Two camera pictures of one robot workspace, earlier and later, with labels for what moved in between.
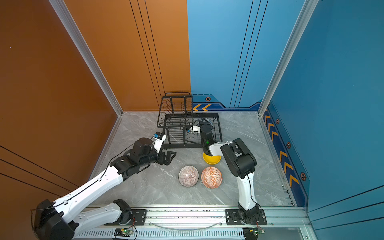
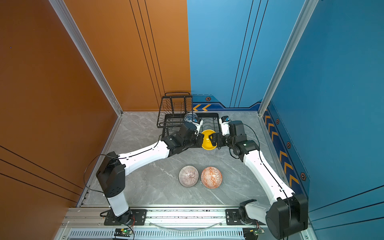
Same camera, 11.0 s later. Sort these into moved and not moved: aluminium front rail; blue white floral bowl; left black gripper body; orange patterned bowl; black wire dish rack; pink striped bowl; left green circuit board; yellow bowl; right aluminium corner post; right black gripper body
Moved: blue white floral bowl; left black gripper body; yellow bowl; right black gripper body
Not moved: left green circuit board; right aluminium corner post; pink striped bowl; orange patterned bowl; aluminium front rail; black wire dish rack
